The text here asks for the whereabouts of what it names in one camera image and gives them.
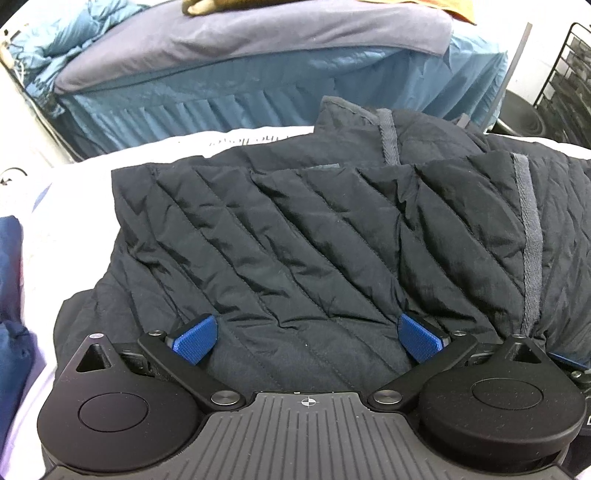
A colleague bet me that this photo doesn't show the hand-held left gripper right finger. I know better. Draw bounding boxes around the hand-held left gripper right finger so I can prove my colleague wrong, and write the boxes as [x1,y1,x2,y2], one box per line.
[369,313,555,411]

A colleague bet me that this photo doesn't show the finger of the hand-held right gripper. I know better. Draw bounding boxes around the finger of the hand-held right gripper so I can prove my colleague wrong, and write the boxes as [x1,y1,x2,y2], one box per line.
[549,351,591,387]

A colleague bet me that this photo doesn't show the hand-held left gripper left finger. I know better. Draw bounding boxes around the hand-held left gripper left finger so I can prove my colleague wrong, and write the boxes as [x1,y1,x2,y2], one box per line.
[69,315,242,411]

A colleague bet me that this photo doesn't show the black quilted jacket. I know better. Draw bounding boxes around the black quilted jacket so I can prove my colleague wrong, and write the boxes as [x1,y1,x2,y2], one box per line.
[51,95,591,403]

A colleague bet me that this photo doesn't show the white bed sheet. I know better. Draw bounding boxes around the white bed sheet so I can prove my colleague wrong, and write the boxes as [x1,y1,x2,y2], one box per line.
[0,124,591,480]

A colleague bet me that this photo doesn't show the navy blue cloth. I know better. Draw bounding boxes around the navy blue cloth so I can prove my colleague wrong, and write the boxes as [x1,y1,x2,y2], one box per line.
[0,215,41,418]

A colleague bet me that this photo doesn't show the black round bin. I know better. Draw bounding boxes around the black round bin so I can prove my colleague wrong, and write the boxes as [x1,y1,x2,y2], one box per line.
[491,89,553,140]

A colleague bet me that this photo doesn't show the bed with blue skirt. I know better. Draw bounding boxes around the bed with blue skirt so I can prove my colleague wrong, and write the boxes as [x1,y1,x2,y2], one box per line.
[25,0,509,157]

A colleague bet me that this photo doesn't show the grey metal pole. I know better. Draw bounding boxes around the grey metal pole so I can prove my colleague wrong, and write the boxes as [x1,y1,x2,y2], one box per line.
[478,22,530,131]

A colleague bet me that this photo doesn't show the grey purple blanket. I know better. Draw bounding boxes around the grey purple blanket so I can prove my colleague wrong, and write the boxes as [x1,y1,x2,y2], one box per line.
[54,0,454,96]

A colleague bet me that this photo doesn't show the light blue duvet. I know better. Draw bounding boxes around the light blue duvet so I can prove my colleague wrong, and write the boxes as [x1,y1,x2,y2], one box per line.
[9,6,154,118]

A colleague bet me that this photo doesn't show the orange cloth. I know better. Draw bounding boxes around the orange cloth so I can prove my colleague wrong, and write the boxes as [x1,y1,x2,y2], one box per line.
[436,0,477,25]

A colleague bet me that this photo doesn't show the camouflage cloth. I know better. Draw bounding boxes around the camouflage cloth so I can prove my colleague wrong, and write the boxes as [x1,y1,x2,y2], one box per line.
[182,0,234,16]

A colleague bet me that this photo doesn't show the black wire rack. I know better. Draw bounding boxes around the black wire rack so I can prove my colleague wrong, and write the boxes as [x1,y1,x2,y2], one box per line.
[532,21,591,149]

